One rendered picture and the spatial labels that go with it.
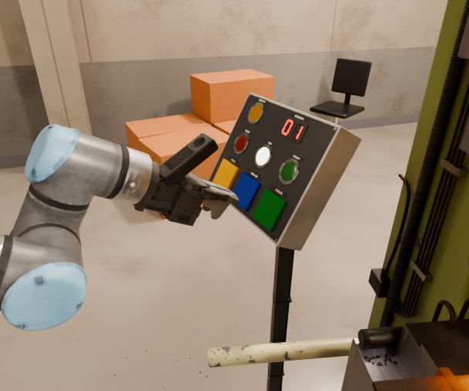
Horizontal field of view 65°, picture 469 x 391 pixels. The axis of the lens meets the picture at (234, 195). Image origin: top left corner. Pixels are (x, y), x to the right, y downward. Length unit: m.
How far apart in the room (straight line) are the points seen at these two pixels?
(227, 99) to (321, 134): 2.38
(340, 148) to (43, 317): 0.60
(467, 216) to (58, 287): 0.63
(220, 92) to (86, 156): 2.57
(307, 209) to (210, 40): 3.12
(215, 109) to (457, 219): 2.55
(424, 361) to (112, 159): 0.54
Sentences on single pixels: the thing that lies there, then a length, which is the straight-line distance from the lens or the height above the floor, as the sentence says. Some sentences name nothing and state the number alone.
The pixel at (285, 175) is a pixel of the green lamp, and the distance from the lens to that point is 0.82.
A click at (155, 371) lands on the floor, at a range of 1.80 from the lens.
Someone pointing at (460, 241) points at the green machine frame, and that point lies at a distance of 0.76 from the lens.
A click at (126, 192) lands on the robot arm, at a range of 0.61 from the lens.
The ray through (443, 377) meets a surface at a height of 1.01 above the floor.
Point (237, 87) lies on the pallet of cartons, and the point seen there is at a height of 0.76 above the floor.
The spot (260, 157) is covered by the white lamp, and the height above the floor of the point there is 1.09.
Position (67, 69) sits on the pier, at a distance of 3.42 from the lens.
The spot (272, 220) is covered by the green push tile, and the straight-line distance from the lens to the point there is 0.81.
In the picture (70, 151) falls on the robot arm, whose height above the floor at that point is 1.24.
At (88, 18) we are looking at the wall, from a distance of 3.67.
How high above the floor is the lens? 1.43
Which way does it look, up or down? 29 degrees down
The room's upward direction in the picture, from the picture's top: straight up
